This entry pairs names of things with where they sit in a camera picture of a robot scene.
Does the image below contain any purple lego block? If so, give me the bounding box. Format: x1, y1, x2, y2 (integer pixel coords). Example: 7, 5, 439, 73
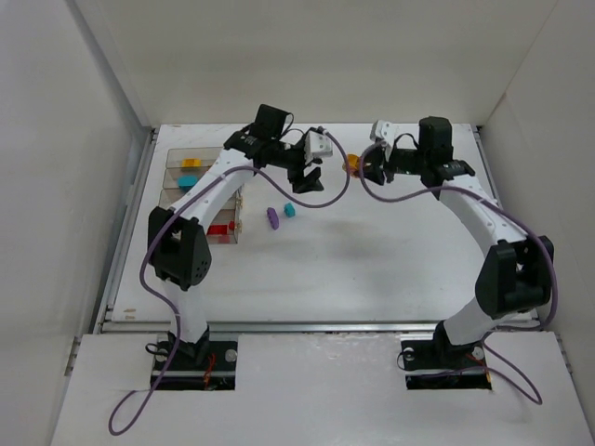
266, 207, 280, 230

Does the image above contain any red lego block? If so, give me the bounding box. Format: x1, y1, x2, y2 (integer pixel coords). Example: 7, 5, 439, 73
207, 224, 228, 236

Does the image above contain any teal lego block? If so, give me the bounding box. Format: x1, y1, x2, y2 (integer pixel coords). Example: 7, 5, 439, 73
177, 175, 198, 192

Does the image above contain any yellow flower lego block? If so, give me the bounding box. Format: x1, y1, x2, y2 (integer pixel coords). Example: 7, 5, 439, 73
343, 153, 361, 178

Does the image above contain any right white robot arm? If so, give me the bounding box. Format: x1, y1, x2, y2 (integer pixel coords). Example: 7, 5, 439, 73
357, 116, 557, 372

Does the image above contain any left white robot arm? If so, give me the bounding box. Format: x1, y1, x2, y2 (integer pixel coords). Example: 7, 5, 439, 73
141, 104, 333, 361

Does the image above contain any clear compartment organizer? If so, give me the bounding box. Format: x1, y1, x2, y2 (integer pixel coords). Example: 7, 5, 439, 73
159, 147, 253, 244

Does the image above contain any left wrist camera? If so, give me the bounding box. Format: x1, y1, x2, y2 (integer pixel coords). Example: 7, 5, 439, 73
304, 129, 333, 164

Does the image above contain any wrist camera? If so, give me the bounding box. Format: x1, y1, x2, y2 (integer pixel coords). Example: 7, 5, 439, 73
370, 120, 401, 147
304, 129, 333, 164

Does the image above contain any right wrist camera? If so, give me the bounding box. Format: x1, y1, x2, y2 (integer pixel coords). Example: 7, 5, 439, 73
370, 120, 401, 147

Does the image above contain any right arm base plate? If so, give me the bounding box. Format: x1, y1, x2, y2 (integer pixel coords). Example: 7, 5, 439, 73
397, 338, 492, 390

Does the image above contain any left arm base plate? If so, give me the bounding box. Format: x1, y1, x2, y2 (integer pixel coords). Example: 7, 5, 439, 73
156, 339, 238, 391

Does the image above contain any aluminium rail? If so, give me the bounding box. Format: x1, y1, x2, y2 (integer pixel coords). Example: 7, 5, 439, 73
97, 321, 543, 334

